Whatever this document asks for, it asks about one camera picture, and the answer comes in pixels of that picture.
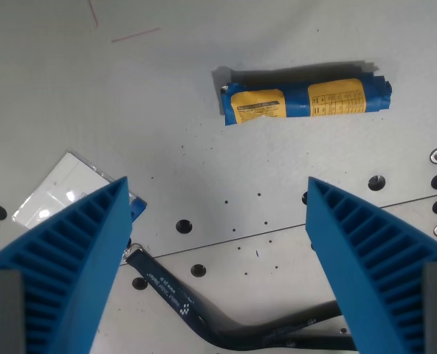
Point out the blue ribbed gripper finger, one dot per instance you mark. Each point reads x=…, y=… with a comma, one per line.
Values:
x=74, y=258
x=370, y=258

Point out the blue yellow rolled packet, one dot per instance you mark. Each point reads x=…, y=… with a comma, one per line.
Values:
x=299, y=100

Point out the clear plastic badge holder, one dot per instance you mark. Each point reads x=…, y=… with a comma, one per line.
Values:
x=61, y=193

